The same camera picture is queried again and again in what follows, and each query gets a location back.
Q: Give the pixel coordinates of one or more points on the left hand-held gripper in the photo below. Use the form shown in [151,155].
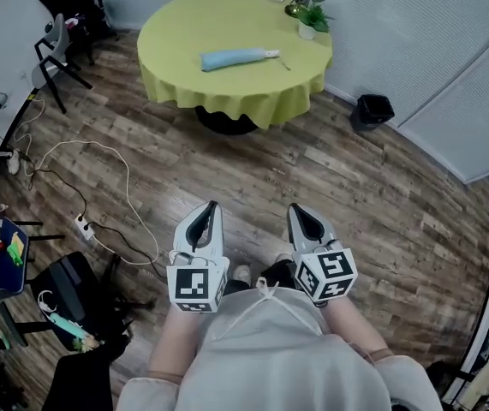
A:
[192,287]

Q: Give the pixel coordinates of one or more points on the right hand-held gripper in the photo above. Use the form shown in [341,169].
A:
[327,272]

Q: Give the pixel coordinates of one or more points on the blue cloth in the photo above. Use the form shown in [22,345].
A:
[227,59]

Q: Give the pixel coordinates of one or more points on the person's left forearm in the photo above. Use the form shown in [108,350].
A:
[171,341]

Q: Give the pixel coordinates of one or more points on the person's right forearm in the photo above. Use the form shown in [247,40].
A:
[347,319]

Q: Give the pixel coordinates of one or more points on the person's right shoe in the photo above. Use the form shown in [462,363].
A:
[284,258]

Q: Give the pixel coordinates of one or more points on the person's shoe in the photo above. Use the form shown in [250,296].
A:
[241,273]
[284,258]

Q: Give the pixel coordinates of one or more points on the person's black trousers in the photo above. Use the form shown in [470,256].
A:
[280,274]

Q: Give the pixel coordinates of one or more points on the person's left shoe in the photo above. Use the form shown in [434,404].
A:
[241,273]

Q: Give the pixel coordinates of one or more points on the person's white hooded top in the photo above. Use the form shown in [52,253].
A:
[278,358]

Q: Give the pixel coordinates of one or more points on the black waste bin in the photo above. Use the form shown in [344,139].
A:
[372,111]

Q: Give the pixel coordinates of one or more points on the black padded chair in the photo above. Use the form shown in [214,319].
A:
[70,281]

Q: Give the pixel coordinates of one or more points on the mint green long object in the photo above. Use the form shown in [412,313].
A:
[66,324]

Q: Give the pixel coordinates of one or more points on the green plastic toy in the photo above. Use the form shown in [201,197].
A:
[15,250]

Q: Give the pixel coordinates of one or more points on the round table with green cloth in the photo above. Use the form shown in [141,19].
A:
[227,24]

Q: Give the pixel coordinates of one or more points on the potted green plant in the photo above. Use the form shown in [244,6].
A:
[312,17]

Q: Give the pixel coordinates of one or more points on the grey chair with black legs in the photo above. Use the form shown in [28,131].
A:
[57,43]

